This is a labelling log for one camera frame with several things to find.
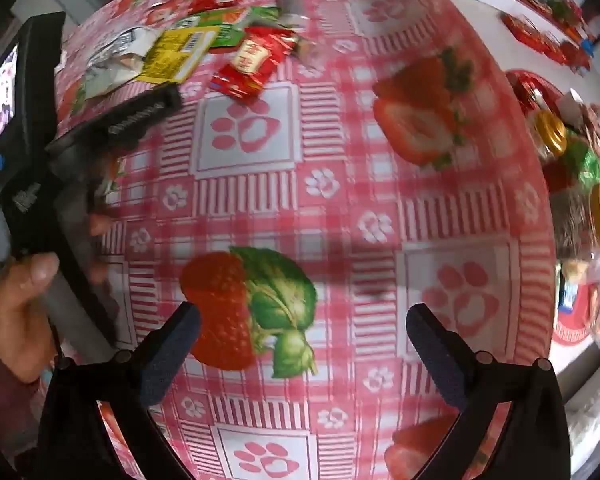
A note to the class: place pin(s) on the small red snack packet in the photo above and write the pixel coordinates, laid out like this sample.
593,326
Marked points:
219,0

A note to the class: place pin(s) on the person's left hand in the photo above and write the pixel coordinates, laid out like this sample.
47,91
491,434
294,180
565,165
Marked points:
15,315

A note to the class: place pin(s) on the red checked strawberry tablecloth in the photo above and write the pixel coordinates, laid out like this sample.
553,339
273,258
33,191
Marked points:
330,210

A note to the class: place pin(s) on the red round tray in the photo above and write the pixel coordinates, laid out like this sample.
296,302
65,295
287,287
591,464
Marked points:
530,87

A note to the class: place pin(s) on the person's left forearm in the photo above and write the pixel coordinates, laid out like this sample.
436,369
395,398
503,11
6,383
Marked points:
2,390

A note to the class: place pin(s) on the green candy bag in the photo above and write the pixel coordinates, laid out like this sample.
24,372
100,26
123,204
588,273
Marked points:
587,165

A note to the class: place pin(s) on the green snack packet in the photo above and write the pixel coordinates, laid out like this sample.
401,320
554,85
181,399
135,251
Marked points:
230,25

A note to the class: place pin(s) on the white silver snack packet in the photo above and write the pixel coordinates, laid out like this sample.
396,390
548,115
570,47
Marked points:
112,62

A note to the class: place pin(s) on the red packet with gold label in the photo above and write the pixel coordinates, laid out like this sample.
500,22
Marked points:
247,62

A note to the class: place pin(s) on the red round plate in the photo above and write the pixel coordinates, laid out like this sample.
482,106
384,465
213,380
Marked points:
577,317

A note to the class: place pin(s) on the clear plastic wrapper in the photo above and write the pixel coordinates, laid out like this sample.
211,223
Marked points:
291,10

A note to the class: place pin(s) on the yellow snack packet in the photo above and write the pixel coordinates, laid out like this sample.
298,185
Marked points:
175,55

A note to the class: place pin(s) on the red gift box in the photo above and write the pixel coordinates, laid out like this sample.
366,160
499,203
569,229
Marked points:
530,35

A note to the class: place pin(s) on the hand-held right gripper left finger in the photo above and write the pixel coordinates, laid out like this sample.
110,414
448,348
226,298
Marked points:
172,352

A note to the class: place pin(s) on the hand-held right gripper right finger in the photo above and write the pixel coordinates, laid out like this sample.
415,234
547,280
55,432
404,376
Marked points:
435,357

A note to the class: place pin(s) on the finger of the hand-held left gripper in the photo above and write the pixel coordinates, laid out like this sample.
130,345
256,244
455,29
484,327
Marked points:
135,115

